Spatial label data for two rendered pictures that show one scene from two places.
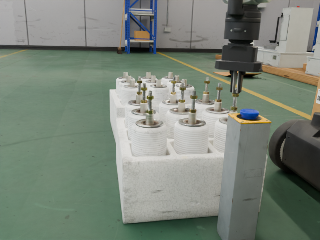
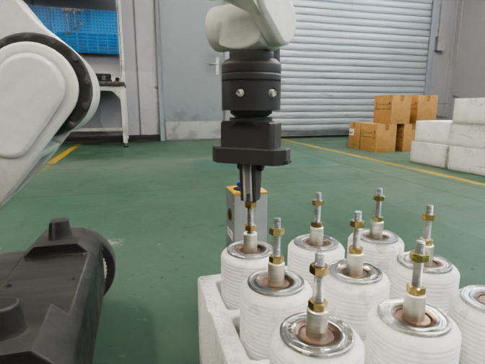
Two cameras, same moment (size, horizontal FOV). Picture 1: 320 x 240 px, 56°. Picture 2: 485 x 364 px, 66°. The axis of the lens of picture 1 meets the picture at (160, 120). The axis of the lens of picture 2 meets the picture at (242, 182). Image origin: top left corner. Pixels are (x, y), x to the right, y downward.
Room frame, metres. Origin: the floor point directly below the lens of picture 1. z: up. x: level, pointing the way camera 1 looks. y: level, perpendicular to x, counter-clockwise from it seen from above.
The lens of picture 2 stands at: (1.38, -0.26, 0.48)
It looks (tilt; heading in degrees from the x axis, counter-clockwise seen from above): 12 degrees down; 175
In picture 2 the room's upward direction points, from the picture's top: straight up
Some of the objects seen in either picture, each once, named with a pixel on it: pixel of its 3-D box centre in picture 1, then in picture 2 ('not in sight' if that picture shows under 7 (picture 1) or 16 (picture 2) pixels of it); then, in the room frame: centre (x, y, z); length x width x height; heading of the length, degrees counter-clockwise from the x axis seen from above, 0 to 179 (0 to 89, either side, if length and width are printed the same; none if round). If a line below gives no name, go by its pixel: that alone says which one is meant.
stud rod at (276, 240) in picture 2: (218, 95); (276, 245); (0.93, -0.18, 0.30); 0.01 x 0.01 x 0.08
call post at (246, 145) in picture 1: (241, 182); (245, 261); (0.64, -0.20, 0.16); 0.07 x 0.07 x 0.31; 11
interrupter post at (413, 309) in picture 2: (173, 98); (413, 305); (1.03, -0.04, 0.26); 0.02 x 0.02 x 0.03
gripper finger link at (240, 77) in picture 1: (241, 81); (242, 180); (0.81, -0.22, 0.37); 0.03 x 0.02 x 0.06; 153
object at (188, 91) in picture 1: (183, 105); not in sight; (1.36, -0.10, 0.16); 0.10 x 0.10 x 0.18
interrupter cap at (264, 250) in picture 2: (232, 121); (250, 250); (0.82, -0.20, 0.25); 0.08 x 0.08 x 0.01
